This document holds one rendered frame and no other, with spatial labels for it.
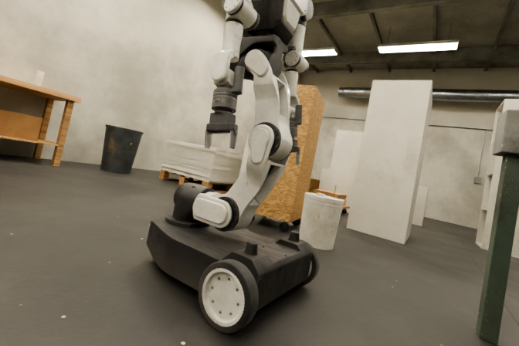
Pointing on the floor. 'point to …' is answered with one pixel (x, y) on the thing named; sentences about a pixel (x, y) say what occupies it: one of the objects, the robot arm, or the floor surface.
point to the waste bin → (120, 149)
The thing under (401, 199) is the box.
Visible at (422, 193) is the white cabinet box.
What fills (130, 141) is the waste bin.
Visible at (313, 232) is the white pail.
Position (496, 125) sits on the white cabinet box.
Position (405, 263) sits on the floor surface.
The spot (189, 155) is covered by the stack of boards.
